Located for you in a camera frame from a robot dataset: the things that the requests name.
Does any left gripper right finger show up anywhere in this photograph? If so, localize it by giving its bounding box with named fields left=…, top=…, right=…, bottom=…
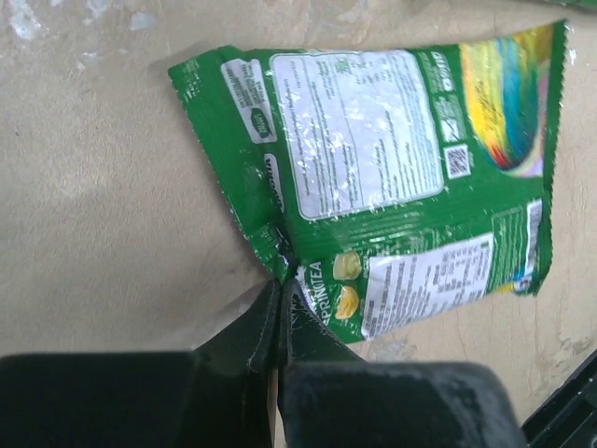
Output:
left=278, top=280, right=526, bottom=447

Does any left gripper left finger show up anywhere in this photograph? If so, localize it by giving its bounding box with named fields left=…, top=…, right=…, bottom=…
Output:
left=1, top=281, right=281, bottom=447

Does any green snack packet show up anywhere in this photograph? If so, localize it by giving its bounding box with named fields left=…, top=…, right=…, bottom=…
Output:
left=168, top=21, right=567, bottom=343

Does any yellow green Fox's candy bag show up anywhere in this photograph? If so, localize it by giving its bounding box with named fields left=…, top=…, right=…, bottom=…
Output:
left=545, top=0, right=597, bottom=9

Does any black base frame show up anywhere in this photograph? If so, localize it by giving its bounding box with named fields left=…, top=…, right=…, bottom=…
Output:
left=522, top=352, right=597, bottom=448

